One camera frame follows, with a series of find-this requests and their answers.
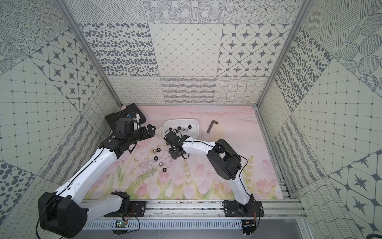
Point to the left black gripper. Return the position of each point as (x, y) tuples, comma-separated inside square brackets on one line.
[(144, 131)]

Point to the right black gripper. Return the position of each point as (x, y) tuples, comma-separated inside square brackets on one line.
[(173, 155)]

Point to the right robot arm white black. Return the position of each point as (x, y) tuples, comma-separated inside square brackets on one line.
[(225, 161)]

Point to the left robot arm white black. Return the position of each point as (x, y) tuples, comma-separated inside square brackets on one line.
[(64, 212)]

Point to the white plastic storage box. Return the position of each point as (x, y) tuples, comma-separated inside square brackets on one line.
[(174, 123)]

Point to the black plastic tool case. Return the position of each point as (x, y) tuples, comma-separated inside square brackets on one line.
[(130, 110)]

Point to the black hex allen key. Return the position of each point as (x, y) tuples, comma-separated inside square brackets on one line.
[(211, 125)]

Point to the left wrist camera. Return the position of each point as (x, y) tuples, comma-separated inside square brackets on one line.
[(126, 126)]

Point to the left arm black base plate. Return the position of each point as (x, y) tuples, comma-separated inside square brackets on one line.
[(129, 209)]

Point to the white slotted cable duct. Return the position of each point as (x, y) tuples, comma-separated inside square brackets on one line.
[(152, 224)]

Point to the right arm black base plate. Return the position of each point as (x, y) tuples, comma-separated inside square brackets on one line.
[(235, 209)]

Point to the aluminium mounting rail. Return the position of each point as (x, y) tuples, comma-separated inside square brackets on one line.
[(200, 209)]

